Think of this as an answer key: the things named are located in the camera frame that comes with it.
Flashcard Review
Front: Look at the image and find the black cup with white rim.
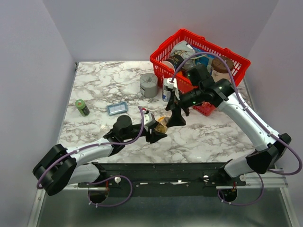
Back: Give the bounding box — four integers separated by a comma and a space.
162, 54, 184, 71

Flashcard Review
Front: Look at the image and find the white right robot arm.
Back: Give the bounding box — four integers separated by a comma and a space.
163, 65, 291, 185

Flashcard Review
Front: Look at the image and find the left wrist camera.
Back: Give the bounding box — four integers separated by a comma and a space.
143, 112, 158, 131

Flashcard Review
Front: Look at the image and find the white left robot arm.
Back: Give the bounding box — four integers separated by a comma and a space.
33, 113, 167, 196

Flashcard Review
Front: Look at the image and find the grey patterned snack bag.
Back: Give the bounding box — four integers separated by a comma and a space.
170, 40, 196, 70

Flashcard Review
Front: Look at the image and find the amber pill bottle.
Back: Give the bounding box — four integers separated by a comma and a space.
155, 122, 168, 133

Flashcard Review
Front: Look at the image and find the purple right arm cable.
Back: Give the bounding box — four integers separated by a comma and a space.
170, 52, 303, 207

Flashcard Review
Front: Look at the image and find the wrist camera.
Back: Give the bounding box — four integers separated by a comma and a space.
143, 112, 158, 131
163, 78, 179, 99

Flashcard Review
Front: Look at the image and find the green lidded dark jar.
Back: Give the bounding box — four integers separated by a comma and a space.
75, 99, 90, 116

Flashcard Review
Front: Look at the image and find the red plastic shopping basket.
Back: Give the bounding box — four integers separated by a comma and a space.
149, 28, 251, 117

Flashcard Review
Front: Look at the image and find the round yellow pill container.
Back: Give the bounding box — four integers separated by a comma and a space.
158, 116, 169, 125

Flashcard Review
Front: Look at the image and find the brown lidded paper cup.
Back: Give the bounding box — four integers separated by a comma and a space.
211, 56, 234, 82

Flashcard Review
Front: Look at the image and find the blue box in basket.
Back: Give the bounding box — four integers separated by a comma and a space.
190, 54, 214, 73

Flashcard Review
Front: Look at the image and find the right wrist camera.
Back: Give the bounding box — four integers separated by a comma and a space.
163, 78, 179, 99

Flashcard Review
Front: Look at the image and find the rectangular light blue pill box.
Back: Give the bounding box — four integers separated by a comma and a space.
107, 102, 128, 116

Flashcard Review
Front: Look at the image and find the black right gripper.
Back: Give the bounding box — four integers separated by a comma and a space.
165, 86, 204, 128

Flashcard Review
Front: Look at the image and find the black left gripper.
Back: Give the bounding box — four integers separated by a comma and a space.
122, 121, 168, 144

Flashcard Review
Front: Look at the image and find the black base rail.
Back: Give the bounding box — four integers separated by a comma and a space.
48, 162, 261, 198

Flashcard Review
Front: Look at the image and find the grey wrapped toilet paper roll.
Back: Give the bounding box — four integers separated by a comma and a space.
140, 73, 158, 98

